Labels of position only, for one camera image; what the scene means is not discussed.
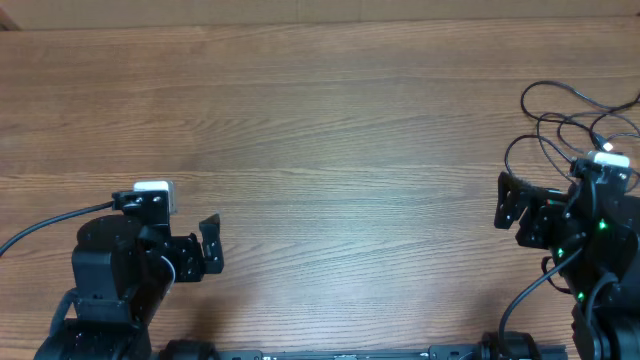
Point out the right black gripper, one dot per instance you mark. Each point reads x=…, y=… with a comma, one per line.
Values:
x=534, y=213

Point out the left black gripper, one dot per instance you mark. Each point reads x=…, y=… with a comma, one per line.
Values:
x=192, y=267

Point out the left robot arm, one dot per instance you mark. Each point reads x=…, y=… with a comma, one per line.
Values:
x=123, y=270

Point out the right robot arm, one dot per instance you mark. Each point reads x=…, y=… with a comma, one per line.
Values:
x=592, y=234

